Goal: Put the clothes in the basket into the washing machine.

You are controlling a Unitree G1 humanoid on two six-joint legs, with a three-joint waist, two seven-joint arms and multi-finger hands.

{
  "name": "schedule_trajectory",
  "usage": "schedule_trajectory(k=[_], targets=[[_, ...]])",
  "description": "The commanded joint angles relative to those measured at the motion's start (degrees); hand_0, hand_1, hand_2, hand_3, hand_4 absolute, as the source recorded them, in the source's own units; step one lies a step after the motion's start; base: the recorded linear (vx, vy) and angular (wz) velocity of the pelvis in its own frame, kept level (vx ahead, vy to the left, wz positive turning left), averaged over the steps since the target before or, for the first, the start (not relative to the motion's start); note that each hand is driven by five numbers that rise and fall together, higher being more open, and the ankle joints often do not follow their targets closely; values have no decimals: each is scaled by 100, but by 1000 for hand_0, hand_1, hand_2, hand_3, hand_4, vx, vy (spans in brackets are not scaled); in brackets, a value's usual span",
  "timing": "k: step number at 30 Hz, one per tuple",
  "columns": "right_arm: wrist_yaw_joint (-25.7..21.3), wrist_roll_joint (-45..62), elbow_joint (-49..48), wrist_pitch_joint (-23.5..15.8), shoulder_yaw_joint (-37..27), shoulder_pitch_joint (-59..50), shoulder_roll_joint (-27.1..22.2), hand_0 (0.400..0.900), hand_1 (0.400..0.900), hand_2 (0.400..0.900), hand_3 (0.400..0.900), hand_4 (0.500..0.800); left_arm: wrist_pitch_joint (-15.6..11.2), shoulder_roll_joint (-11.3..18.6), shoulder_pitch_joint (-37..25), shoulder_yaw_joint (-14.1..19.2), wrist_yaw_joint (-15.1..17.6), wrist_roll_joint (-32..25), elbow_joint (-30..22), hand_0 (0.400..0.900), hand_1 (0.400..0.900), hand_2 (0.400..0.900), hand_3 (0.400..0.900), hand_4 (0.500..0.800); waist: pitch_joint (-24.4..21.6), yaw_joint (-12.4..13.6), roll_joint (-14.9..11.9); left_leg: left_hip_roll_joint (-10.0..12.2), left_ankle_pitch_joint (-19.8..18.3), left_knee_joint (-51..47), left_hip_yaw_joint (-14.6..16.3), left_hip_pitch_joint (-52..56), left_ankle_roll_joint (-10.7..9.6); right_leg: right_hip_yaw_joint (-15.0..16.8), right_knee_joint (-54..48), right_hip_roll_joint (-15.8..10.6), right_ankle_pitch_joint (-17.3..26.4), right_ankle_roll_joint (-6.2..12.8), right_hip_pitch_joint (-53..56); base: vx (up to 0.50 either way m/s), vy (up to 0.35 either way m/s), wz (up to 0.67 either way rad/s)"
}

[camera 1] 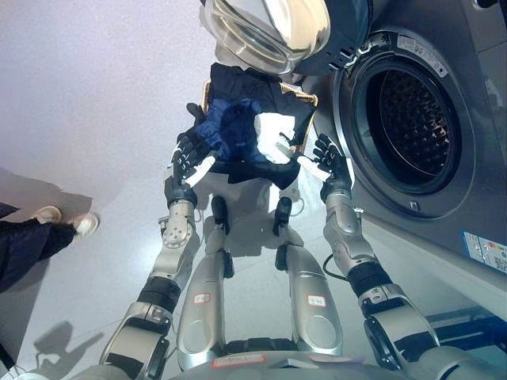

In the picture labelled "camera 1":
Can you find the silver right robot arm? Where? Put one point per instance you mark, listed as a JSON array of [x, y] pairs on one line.
[[368, 277]]

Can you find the silver left robot leg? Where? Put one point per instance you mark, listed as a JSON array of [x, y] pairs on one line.
[[206, 285]]

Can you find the silver robot torso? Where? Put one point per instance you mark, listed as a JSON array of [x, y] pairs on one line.
[[269, 366]]

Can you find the laundry basket with dark clothes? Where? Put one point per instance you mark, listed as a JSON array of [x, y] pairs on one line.
[[253, 91]]

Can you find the white warning label sticker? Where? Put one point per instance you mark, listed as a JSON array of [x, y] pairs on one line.
[[421, 53]]

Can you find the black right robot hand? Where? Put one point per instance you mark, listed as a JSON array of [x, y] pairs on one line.
[[332, 161]]

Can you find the round glass washer door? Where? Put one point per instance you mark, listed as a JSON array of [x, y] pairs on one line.
[[269, 31]]

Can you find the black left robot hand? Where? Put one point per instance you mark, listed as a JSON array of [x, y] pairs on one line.
[[183, 158]]

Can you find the person in dark trousers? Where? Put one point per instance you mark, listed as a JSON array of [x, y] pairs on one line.
[[27, 245]]

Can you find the silver right robot leg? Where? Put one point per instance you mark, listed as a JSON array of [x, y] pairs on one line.
[[305, 277]]

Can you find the beige shoe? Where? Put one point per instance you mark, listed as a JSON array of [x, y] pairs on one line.
[[86, 225], [47, 213]]

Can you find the grey front-load washing machine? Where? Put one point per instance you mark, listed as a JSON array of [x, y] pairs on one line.
[[428, 150]]

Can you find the white garment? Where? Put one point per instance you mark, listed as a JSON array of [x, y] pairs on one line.
[[277, 136]]

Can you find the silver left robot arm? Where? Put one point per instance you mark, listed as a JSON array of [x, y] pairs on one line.
[[156, 285]]

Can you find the silver robot leg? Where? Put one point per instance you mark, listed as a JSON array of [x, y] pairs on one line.
[[305, 277], [206, 285]]

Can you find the energy label sticker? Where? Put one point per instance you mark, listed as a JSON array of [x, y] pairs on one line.
[[486, 250]]

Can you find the blue fleece garment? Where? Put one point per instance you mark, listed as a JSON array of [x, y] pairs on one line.
[[231, 130]]

